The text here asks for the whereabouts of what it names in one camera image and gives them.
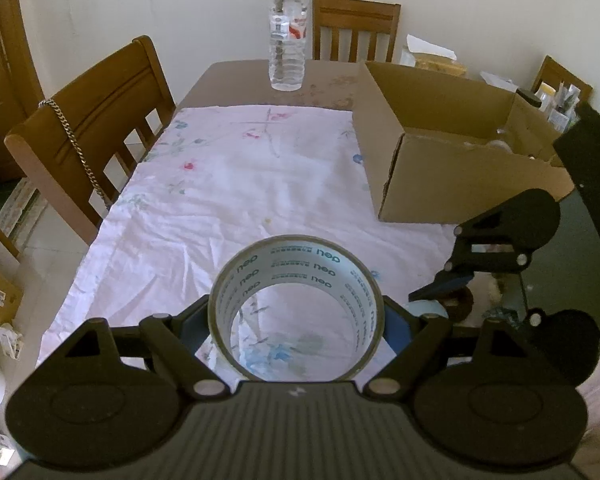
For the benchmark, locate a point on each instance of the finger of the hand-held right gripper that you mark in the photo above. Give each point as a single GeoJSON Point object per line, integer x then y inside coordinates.
{"type": "Point", "coordinates": [535, 320]}
{"type": "Point", "coordinates": [445, 282]}

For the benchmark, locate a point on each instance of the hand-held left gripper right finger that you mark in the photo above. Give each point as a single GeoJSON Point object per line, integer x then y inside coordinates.
{"type": "Point", "coordinates": [395, 327]}

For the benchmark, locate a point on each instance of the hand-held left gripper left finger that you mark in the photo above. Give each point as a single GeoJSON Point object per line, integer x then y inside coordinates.
{"type": "Point", "coordinates": [197, 327]}

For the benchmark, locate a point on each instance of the brown fuzzy scrunchie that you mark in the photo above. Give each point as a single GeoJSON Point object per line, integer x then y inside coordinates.
{"type": "Point", "coordinates": [461, 305]}

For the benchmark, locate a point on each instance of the light blue tape roll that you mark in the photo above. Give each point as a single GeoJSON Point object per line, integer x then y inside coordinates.
{"type": "Point", "coordinates": [427, 308]}

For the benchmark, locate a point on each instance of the cardboard box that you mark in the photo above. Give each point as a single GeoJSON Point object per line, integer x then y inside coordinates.
{"type": "Point", "coordinates": [430, 180]}

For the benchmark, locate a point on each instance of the brown packing tape roll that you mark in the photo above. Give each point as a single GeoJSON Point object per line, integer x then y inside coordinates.
{"type": "Point", "coordinates": [300, 255]}

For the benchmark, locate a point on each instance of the brown wooden desktop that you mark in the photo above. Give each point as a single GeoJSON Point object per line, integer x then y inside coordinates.
{"type": "Point", "coordinates": [240, 85]}

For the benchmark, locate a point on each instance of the cream purple crochet flower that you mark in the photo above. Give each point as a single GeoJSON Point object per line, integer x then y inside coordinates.
{"type": "Point", "coordinates": [495, 287]}

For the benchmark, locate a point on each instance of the cluttered pen holder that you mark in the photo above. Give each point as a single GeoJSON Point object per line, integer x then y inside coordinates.
{"type": "Point", "coordinates": [565, 102]}

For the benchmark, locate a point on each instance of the clear plastic container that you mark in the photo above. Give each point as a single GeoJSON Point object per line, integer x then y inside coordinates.
{"type": "Point", "coordinates": [500, 141]}

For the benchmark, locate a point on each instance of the white floral cloth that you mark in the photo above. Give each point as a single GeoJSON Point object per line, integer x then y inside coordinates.
{"type": "Point", "coordinates": [205, 185]}

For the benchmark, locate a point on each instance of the yellow tissue box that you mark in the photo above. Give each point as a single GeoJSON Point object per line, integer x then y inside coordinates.
{"type": "Point", "coordinates": [432, 57]}

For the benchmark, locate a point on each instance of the clear plastic water bottle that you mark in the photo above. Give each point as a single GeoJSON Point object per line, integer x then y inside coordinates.
{"type": "Point", "coordinates": [286, 60]}

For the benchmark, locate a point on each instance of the wooden slatted chair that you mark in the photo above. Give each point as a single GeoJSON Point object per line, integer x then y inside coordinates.
{"type": "Point", "coordinates": [355, 15]}

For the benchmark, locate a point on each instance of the wooden glass door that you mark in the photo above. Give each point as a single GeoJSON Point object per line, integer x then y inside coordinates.
{"type": "Point", "coordinates": [0, 60]}

